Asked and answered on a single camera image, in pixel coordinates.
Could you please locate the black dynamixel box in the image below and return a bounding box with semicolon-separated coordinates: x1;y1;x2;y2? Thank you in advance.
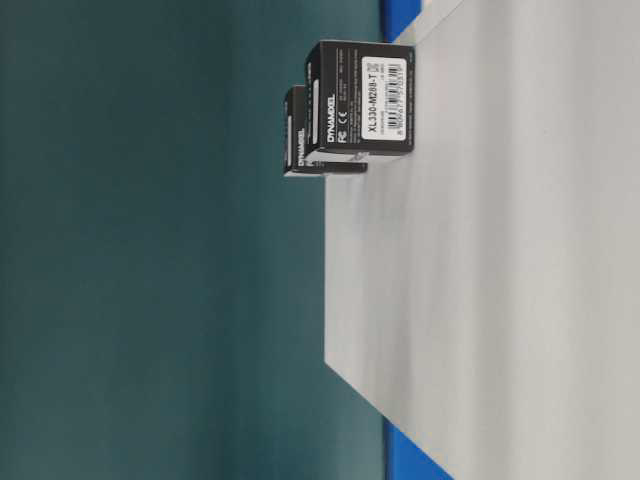
305;40;416;164
283;85;368;177

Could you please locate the white base board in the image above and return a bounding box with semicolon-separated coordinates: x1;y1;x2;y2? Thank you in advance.
324;1;639;479

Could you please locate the teal backdrop panel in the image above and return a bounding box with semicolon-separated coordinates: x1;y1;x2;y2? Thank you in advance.
1;1;385;479

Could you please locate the blue table mat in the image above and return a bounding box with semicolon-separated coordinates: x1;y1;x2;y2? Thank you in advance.
380;0;424;46

